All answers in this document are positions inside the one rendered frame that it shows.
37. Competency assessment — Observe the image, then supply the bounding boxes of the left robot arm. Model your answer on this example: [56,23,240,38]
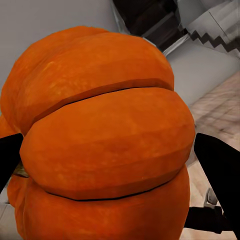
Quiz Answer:
[0,187,233,240]

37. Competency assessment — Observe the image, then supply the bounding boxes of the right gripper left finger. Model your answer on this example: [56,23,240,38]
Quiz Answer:
[0,133,24,193]

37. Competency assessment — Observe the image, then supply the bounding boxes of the pumpkin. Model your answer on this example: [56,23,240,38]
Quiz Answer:
[0,25,196,240]

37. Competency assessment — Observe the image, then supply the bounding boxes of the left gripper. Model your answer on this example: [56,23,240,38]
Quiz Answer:
[191,205,233,234]

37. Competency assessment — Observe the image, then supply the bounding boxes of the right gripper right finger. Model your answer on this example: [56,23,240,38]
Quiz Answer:
[193,133,240,240]

